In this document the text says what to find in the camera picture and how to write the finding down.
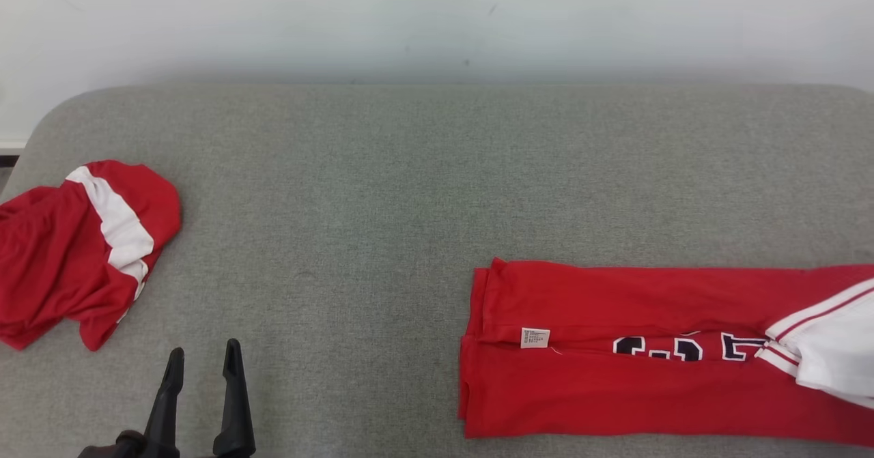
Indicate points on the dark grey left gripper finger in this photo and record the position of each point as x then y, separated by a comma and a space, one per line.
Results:
164, 417
234, 417

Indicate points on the red shorts with white stripe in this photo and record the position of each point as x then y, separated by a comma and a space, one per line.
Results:
54, 267

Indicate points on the red jersey with white sleeves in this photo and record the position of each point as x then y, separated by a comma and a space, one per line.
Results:
614, 396

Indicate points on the black and white baseboard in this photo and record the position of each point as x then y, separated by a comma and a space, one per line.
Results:
10, 154

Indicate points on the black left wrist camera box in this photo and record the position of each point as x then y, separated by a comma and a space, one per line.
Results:
123, 446

